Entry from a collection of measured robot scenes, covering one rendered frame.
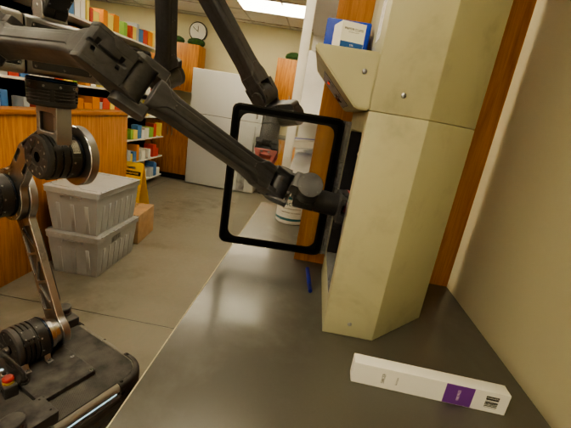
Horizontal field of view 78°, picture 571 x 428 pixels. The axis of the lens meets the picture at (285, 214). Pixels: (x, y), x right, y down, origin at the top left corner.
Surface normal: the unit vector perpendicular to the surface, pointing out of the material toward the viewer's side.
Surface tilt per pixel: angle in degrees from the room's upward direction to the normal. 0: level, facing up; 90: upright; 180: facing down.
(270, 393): 0
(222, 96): 90
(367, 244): 90
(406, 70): 90
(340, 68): 90
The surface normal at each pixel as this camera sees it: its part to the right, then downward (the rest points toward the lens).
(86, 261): -0.09, 0.36
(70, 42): -0.30, -0.39
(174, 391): 0.15, -0.95
